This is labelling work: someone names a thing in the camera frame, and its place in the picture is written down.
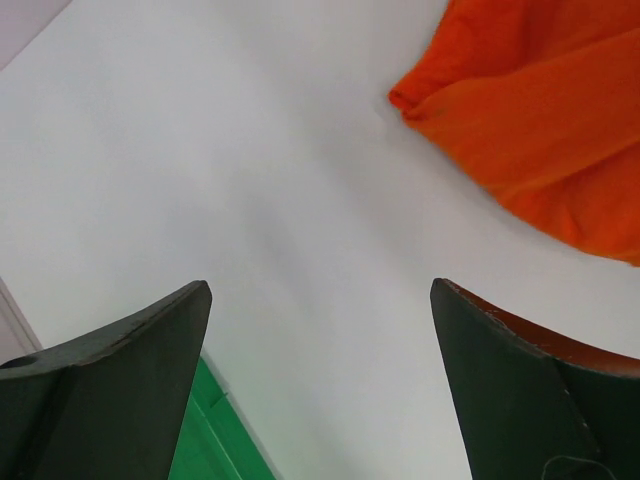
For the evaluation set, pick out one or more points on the orange t shirt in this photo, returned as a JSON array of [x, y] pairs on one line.
[[538, 103]]

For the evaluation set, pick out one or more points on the green plastic tray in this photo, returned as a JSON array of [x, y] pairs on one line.
[[213, 443]]

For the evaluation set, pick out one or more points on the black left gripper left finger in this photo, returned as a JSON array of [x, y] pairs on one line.
[[108, 404]]

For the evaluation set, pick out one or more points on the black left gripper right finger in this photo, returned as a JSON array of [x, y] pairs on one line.
[[532, 403]]

